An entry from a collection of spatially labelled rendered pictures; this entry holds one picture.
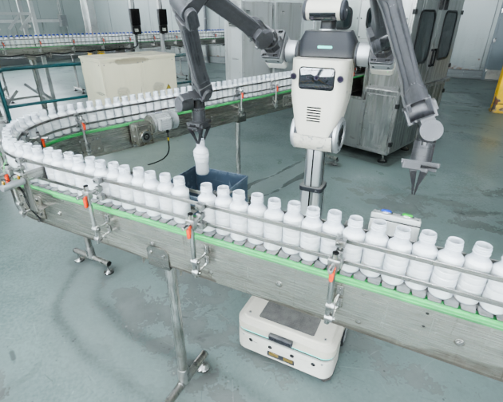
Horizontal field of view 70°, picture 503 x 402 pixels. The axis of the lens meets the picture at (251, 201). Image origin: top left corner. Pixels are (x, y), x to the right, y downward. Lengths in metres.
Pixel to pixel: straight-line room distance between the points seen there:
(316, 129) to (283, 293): 0.72
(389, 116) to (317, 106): 3.13
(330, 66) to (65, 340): 2.01
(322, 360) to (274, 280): 0.85
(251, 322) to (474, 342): 1.13
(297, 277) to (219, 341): 1.17
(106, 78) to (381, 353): 4.26
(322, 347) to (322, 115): 1.07
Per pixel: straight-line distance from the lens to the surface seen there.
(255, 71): 7.30
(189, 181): 1.89
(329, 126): 1.54
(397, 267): 1.02
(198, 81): 1.47
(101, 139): 2.57
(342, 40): 1.56
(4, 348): 2.55
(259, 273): 1.16
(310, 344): 1.88
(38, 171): 1.72
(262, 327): 1.93
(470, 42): 12.90
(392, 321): 1.10
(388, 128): 4.66
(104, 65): 5.02
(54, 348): 2.41
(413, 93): 1.12
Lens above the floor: 1.64
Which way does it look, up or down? 27 degrees down
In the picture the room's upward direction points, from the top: straight up
